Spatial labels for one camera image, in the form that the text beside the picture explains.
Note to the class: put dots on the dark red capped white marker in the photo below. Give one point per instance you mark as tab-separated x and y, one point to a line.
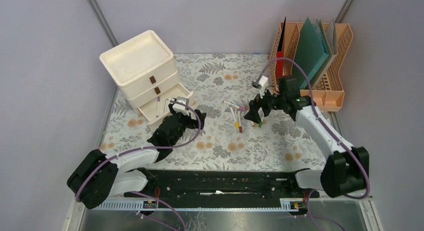
239	121

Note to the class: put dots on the cream drawer unit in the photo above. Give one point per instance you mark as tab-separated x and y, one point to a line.
144	68

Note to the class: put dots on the teal file folder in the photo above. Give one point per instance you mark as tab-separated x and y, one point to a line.
307	51

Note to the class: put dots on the yellow capped white marker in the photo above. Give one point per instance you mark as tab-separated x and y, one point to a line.
234	117

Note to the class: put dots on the peach plastic file organizer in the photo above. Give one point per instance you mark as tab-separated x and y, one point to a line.
327	89

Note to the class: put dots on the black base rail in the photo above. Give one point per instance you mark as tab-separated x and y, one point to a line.
177	184

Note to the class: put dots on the red file folder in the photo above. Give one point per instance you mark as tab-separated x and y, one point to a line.
279	69

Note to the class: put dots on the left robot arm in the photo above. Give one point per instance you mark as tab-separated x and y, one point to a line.
122	160

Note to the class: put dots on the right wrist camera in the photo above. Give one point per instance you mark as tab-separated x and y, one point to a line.
261	83

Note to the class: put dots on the purple capped white marker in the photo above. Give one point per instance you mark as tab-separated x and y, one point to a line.
158	102

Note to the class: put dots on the floral desk mat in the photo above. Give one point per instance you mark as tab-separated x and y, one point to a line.
216	80

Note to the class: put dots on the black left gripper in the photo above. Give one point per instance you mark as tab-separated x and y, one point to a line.
192	123

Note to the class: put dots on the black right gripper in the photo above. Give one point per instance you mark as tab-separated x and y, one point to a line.
254	105

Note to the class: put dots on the beige file folder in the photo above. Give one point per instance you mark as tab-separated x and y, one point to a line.
327	52

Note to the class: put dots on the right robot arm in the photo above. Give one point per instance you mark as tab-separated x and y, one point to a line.
328	140

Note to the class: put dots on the teal capped white marker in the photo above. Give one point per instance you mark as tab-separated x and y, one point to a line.
165	105

